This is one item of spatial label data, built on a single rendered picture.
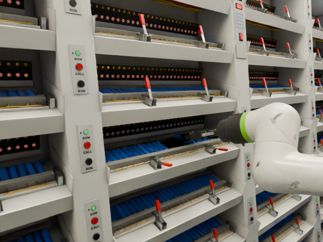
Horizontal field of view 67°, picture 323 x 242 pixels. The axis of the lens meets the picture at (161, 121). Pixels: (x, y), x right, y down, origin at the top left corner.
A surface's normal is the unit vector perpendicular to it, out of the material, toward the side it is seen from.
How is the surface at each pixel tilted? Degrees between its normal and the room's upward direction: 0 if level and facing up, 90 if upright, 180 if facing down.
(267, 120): 68
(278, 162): 51
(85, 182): 90
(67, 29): 90
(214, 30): 90
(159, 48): 111
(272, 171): 78
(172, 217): 21
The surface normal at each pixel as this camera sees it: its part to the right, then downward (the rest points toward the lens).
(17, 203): 0.14, -0.93
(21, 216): 0.60, 0.35
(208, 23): -0.79, 0.10
